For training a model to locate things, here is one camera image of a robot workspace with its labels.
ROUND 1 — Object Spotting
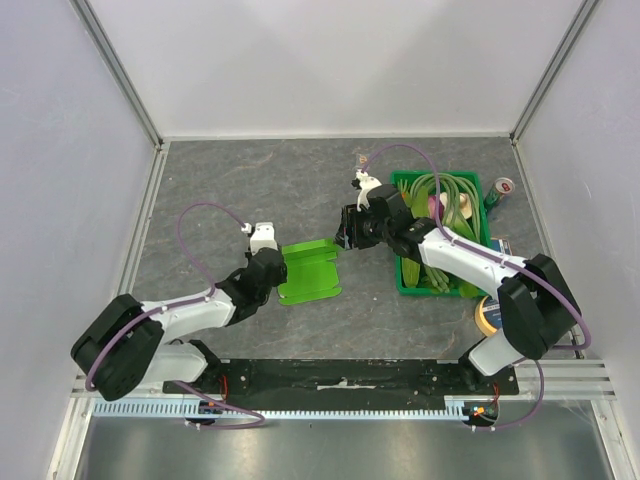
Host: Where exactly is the blue small box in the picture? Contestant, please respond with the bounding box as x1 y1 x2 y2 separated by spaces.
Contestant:
490 238 512 259

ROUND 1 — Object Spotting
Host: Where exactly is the yellow masking tape roll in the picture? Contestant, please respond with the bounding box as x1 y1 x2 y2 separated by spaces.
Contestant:
474 296 502 337

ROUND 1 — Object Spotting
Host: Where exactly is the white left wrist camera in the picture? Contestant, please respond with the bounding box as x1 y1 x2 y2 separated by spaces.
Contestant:
241 222 279 255

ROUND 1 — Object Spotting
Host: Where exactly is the green long beans bundle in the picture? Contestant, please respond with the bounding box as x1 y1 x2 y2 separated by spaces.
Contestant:
396 173 481 298

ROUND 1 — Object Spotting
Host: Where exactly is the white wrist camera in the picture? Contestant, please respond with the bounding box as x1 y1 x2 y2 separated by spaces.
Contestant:
351 169 382 212
241 222 279 255

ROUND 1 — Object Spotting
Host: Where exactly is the light blue cable duct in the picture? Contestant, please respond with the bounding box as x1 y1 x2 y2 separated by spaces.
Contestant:
91 398 472 421

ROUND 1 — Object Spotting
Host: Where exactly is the green paper box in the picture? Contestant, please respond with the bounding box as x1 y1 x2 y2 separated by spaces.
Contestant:
278 238 342 306

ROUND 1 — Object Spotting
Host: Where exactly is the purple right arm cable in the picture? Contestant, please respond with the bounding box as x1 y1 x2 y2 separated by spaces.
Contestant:
360 144 594 434

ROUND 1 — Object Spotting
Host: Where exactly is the purple onion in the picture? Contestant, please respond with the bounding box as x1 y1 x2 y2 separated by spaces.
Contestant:
427 195 444 219

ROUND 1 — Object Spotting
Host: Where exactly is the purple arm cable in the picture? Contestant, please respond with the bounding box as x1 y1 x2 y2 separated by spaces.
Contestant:
84 201 268 430
360 144 594 434

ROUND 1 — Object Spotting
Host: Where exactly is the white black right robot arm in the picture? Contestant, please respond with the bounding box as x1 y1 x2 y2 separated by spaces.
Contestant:
335 178 584 394

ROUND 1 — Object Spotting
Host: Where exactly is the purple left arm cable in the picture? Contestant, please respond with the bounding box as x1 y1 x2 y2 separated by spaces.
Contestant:
84 201 268 430

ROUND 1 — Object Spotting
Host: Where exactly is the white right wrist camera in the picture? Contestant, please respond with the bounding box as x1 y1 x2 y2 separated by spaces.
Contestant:
351 169 382 212

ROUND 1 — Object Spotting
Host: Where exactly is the green plastic crate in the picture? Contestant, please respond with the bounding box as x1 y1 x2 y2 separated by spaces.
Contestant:
390 171 490 298

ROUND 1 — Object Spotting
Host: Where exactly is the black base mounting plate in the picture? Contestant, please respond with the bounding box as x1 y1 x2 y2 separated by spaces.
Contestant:
193 359 519 412

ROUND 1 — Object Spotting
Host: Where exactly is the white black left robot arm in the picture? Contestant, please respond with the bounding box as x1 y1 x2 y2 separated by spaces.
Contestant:
70 248 287 401

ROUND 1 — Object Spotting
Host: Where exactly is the green red drink can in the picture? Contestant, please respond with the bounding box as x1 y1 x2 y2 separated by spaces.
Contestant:
483 177 515 212

